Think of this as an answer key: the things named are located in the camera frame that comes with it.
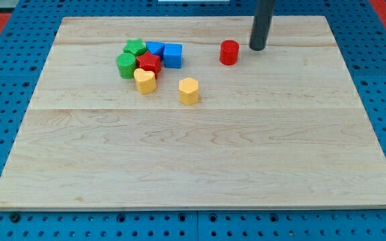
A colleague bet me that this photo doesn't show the red cylinder block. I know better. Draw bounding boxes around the red cylinder block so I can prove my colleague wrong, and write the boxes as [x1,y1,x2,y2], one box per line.
[219,39,239,66]

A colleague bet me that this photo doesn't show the yellow hexagon block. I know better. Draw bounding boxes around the yellow hexagon block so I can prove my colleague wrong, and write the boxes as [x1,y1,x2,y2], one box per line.
[178,78,199,105]

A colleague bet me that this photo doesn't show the yellow heart block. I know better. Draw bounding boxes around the yellow heart block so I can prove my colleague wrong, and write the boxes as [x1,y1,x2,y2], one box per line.
[134,68,157,94]

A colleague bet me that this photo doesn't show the red star block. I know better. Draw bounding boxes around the red star block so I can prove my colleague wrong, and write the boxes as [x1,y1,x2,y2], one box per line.
[136,51,162,78]

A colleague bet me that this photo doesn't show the blue cube block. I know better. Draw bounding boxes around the blue cube block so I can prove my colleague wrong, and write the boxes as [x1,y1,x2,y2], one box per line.
[164,44,182,69]

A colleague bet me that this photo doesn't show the blue triangle block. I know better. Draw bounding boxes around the blue triangle block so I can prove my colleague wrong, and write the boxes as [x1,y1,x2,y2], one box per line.
[145,42,165,61]

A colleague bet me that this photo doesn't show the green cylinder block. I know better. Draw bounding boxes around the green cylinder block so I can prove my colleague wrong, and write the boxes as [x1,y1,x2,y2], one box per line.
[116,53,137,79]

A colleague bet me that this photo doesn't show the green star block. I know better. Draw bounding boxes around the green star block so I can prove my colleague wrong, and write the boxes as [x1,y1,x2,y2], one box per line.
[123,39,147,57]

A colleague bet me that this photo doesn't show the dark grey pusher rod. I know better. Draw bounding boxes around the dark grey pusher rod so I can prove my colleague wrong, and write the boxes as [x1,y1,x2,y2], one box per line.
[249,0,276,51]

